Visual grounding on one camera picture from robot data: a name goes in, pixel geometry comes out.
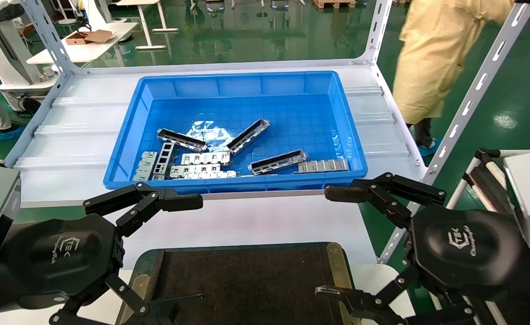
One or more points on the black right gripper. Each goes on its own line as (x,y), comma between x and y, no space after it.
(468,253)

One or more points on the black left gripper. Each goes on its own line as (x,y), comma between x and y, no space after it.
(62,262)

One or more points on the long grey metal channel part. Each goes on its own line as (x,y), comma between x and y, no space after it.
(181,140)
(277,162)
(248,136)

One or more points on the black container with brass rim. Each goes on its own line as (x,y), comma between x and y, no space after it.
(247,284)

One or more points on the small white container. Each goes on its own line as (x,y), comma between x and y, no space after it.
(48,72)

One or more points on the flat silver stamped plate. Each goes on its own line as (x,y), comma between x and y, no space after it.
(145,164)
(205,158)
(215,175)
(195,170)
(323,165)

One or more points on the clear crumpled plastic film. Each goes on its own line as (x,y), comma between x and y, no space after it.
(211,133)

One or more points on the grey slotted metal shelf rack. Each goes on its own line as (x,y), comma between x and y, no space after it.
(80,135)

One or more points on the large blue plastic bin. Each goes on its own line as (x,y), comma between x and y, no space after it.
(247,85)

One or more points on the person yellow coat dark trousers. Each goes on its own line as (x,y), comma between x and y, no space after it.
(432,54)

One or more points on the wide white work table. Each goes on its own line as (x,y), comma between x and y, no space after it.
(89,52)

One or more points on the open brown cardboard box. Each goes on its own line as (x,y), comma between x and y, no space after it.
(93,36)

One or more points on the white table with thin legs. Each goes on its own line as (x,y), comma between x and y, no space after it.
(145,22)

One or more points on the wooden pallet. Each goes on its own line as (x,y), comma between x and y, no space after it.
(332,3)

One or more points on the white machine with wheeled base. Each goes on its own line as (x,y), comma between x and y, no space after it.
(3,49)

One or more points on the dark metal frame part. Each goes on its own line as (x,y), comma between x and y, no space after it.
(163,160)

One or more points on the white and black tube frame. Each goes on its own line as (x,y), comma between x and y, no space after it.
(486,180)

